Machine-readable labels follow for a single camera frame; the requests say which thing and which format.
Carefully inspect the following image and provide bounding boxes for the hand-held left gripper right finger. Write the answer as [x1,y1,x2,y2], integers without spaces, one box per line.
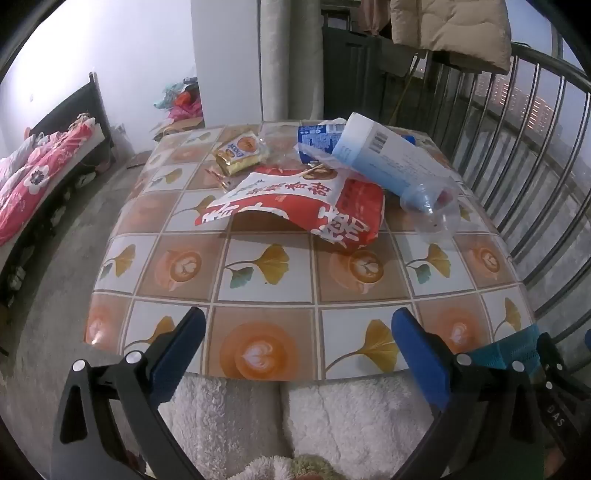
[391,307,550,480]

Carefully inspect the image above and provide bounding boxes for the clear plastic wrapper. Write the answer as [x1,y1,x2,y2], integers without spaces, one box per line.
[256,130,324,171]

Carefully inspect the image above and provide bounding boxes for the pink hanging cloth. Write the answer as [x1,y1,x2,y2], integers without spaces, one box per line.
[360,0,393,35]

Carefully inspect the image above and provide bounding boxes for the grey wrapped pillar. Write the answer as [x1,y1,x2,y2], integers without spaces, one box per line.
[259,0,326,121]

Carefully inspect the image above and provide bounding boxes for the white fleece pants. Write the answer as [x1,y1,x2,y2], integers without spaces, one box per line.
[157,371,437,480]

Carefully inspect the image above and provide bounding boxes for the pile of colourful clothes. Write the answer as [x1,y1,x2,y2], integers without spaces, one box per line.
[154,76,205,121]

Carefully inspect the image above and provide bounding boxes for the clear plastic cup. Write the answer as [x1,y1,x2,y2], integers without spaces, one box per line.
[399,178,462,243]

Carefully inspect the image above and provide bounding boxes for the beige padded jacket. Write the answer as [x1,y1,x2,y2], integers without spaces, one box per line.
[390,0,512,73]

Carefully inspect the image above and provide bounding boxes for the pink floral blanket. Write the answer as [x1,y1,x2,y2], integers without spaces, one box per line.
[0,115,98,245]

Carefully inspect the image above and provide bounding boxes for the dark green cabinet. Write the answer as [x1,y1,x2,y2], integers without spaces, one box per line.
[321,11,432,127]

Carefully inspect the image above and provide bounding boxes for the small striped candy wrapper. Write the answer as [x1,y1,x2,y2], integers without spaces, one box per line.
[204,167,232,191]

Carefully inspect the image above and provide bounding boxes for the white and blue carton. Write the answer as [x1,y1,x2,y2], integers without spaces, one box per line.
[331,112,458,208]

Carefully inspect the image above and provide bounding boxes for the yellow cookie packet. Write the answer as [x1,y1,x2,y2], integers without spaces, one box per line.
[213,130,264,176]

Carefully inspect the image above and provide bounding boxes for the red snack bag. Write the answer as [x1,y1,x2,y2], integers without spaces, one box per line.
[194,167,386,252]

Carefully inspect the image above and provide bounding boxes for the flat cardboard piece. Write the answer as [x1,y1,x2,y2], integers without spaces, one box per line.
[152,116,206,141]

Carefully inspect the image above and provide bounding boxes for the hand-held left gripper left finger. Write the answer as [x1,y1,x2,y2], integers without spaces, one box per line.
[52,306,207,480]

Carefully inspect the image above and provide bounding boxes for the table with patterned tablecloth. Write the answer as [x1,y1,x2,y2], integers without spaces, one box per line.
[84,121,539,381]

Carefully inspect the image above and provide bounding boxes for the bed with pink blanket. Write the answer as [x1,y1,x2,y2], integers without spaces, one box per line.
[0,71,116,356]

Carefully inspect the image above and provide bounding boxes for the blue and white package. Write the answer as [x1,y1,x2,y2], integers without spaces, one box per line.
[295,117,348,163]

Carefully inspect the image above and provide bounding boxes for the metal balcony railing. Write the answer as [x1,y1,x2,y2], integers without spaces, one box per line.
[416,41,591,365]

